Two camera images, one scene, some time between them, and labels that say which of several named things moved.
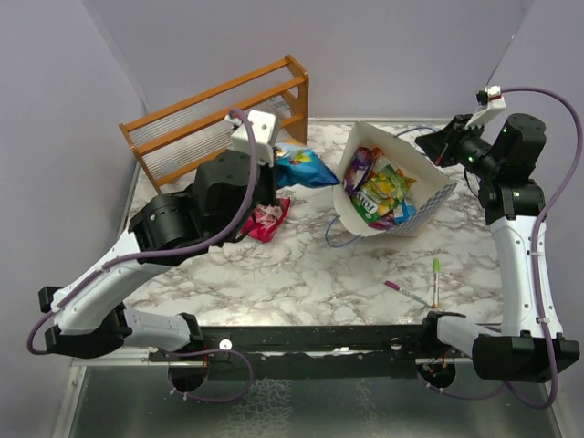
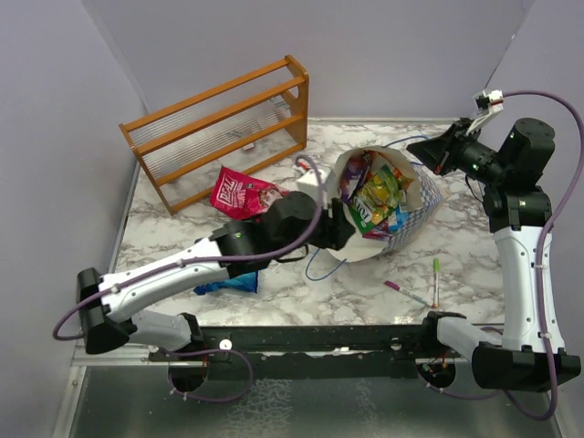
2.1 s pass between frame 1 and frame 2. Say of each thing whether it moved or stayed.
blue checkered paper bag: moved
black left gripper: moved
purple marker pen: stayed
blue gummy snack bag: moved
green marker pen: stayed
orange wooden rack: stayed
